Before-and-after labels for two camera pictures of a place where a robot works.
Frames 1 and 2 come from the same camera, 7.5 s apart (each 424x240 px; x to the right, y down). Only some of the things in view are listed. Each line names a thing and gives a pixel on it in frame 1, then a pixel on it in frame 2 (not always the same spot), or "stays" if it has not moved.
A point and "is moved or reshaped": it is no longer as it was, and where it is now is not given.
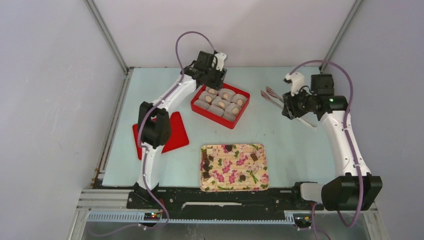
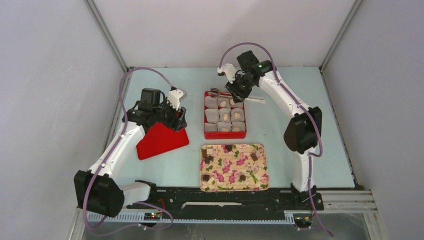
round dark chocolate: (228, 147) stays
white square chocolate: (212, 178) stays
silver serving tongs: (275, 99) is moved or reshaped
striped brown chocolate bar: (254, 157) stays
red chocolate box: (215, 117) is moved or reshaped
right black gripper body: (299, 104) -> (240, 87)
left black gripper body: (215, 78) -> (167, 115)
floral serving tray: (234, 167) stays
